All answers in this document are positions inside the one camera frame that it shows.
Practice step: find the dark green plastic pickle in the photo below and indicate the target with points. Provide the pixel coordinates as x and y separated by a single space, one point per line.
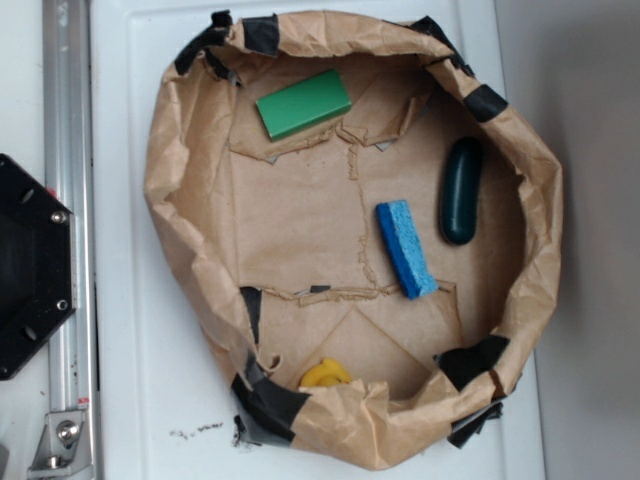
460 191

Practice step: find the blue sponge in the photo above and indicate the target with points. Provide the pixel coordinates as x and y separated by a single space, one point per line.
404 248

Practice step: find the yellow rubber duck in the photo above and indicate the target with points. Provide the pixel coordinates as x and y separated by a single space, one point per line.
328 372

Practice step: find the green rectangular block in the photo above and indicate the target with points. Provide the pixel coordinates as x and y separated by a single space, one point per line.
304 104

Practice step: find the white tray board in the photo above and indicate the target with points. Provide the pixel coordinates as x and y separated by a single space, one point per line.
166 411

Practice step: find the brown paper bag bin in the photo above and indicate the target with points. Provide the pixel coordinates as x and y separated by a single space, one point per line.
277 246

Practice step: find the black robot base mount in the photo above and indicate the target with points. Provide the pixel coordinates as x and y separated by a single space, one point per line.
37 293

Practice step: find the aluminium extrusion rail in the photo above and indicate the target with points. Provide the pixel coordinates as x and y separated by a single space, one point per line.
73 349

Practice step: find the metal corner bracket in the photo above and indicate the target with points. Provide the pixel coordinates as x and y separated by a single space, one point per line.
64 449

